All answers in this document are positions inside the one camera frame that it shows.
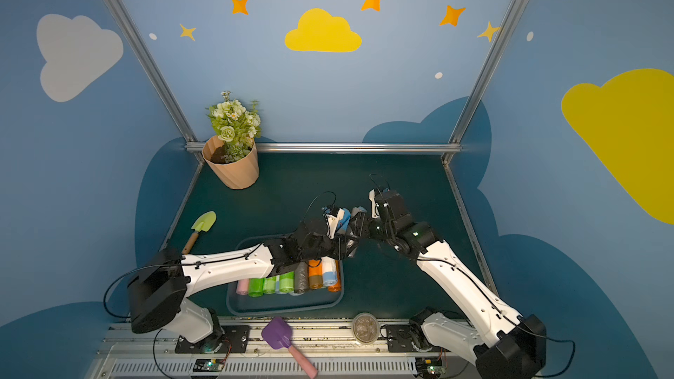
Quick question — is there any grey trash bag roll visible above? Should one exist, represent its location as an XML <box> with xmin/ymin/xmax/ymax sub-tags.
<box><xmin>350</xmin><ymin>206</ymin><xmax>368</xmax><ymax>221</ymax></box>

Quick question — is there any pink trash bag roll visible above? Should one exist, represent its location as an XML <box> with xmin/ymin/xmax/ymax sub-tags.
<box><xmin>236</xmin><ymin>279</ymin><xmax>249</xmax><ymax>296</ymax></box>

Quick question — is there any teal plastic storage box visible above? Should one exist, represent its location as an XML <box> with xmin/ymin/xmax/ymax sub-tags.
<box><xmin>225</xmin><ymin>231</ymin><xmax>346</xmax><ymax>317</ymax></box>

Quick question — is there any green trash bag roll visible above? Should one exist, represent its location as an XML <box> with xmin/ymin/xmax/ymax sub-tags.
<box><xmin>247</xmin><ymin>278</ymin><xmax>265</xmax><ymax>298</ymax></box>

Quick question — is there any right circuit board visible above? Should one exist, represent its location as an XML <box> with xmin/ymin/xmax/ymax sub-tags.
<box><xmin>414</xmin><ymin>358</ymin><xmax>446</xmax><ymax>379</ymax></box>

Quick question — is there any green trowel wooden handle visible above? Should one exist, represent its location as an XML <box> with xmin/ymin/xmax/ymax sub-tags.
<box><xmin>182</xmin><ymin>211</ymin><xmax>217</xmax><ymax>254</ymax></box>

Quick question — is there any white roll blue end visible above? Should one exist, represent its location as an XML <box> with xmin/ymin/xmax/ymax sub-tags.
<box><xmin>321</xmin><ymin>257</ymin><xmax>339</xmax><ymax>288</ymax></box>

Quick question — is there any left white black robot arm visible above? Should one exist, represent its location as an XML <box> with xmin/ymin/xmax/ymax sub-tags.
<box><xmin>127</xmin><ymin>222</ymin><xmax>360</xmax><ymax>343</ymax></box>

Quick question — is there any beige flower pot with plant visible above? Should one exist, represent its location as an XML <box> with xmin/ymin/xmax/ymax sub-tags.
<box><xmin>202</xmin><ymin>91</ymin><xmax>262</xmax><ymax>190</ymax></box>

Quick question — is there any purple toy shovel pink handle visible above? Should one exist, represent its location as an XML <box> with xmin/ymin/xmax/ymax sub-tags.
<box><xmin>262</xmin><ymin>317</ymin><xmax>319</xmax><ymax>379</ymax></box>

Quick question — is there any round clear lid dish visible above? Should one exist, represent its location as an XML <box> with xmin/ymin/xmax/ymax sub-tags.
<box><xmin>352</xmin><ymin>312</ymin><xmax>380</xmax><ymax>344</ymax></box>

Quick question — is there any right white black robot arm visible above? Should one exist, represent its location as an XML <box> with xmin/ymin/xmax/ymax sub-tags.
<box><xmin>368</xmin><ymin>189</ymin><xmax>547</xmax><ymax>378</ymax></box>

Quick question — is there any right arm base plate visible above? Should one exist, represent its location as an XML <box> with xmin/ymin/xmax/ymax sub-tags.
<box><xmin>383</xmin><ymin>324</ymin><xmax>439</xmax><ymax>353</ymax></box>

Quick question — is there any orange trash bag roll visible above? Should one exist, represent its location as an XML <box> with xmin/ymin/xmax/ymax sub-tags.
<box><xmin>324</xmin><ymin>261</ymin><xmax>342</xmax><ymax>292</ymax></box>
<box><xmin>307</xmin><ymin>260</ymin><xmax>323</xmax><ymax>291</ymax></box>

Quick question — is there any left circuit board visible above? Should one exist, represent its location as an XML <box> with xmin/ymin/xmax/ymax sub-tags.
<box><xmin>193</xmin><ymin>359</ymin><xmax>226</xmax><ymax>373</ymax></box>

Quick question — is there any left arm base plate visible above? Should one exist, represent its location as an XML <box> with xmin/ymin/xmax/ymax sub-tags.
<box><xmin>175</xmin><ymin>325</ymin><xmax>251</xmax><ymax>354</ymax></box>

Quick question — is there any circuit board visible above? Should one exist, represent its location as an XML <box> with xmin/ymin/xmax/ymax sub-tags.
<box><xmin>414</xmin><ymin>358</ymin><xmax>446</xmax><ymax>379</ymax></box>
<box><xmin>193</xmin><ymin>359</ymin><xmax>226</xmax><ymax>373</ymax></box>

